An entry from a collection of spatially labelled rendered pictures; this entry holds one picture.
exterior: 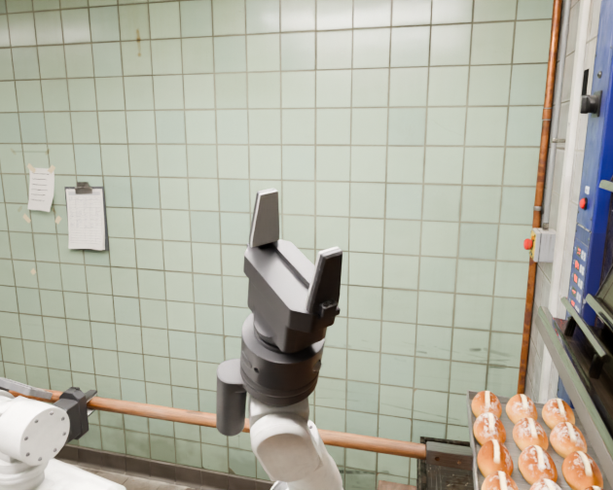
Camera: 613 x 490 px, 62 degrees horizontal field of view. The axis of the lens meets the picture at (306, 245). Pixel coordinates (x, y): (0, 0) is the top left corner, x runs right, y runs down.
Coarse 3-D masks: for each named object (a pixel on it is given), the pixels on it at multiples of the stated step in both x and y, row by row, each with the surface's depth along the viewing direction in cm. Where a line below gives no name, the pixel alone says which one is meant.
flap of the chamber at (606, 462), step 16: (560, 320) 118; (544, 336) 110; (576, 336) 109; (608, 336) 112; (576, 352) 101; (592, 352) 102; (608, 352) 103; (560, 368) 94; (608, 368) 95; (608, 384) 88; (576, 400) 83; (608, 400) 83; (592, 432) 74; (608, 464) 66; (608, 480) 66
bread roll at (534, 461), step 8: (528, 448) 99; (536, 448) 98; (520, 456) 100; (528, 456) 97; (536, 456) 96; (544, 456) 96; (520, 464) 98; (528, 464) 96; (536, 464) 95; (544, 464) 95; (552, 464) 95; (528, 472) 95; (536, 472) 94; (544, 472) 94; (552, 472) 94; (528, 480) 95; (536, 480) 94; (552, 480) 94
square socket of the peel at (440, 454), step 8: (432, 448) 102; (440, 448) 102; (448, 448) 102; (456, 448) 102; (464, 448) 102; (472, 448) 102; (432, 456) 102; (440, 456) 101; (448, 456) 101; (456, 456) 100; (464, 456) 100; (472, 456) 100; (432, 464) 102; (440, 464) 102; (448, 464) 101; (456, 464) 101; (464, 464) 100; (472, 464) 100
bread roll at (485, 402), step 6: (480, 396) 119; (486, 396) 118; (492, 396) 118; (474, 402) 119; (480, 402) 117; (486, 402) 116; (492, 402) 116; (498, 402) 118; (474, 408) 118; (480, 408) 116; (486, 408) 116; (492, 408) 116; (498, 408) 117; (474, 414) 119; (480, 414) 116; (498, 414) 116
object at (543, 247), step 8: (536, 232) 170; (544, 232) 169; (552, 232) 169; (536, 240) 170; (544, 240) 169; (552, 240) 169; (536, 248) 170; (544, 248) 170; (552, 248) 169; (536, 256) 171; (544, 256) 170; (552, 256) 170
